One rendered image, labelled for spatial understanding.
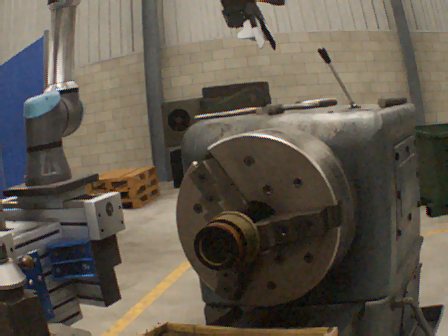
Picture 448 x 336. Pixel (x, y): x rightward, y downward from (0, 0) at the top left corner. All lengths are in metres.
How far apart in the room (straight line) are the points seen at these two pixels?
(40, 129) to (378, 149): 0.81
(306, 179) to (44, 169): 0.70
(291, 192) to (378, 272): 0.29
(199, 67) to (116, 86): 1.63
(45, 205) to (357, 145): 0.77
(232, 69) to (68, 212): 10.02
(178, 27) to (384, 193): 10.63
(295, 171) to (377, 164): 0.20
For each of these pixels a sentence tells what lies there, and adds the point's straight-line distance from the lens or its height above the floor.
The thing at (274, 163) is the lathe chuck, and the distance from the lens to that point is 1.10.
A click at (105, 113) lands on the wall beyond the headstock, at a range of 12.13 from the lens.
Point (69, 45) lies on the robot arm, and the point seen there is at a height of 1.52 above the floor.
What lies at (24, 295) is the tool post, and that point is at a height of 1.10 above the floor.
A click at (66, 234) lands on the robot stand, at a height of 1.04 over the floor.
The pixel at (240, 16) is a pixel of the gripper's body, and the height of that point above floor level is 1.51.
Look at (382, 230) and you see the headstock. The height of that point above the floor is 1.02.
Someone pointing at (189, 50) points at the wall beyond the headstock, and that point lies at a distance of 11.61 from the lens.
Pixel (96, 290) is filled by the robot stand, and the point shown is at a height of 0.89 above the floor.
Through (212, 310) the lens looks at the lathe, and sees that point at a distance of 1.44.
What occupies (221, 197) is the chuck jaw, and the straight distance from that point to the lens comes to 1.09.
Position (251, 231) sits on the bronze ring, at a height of 1.10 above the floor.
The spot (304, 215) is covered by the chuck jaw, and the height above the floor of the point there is 1.11.
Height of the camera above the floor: 1.30
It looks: 6 degrees down
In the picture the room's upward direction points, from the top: 7 degrees counter-clockwise
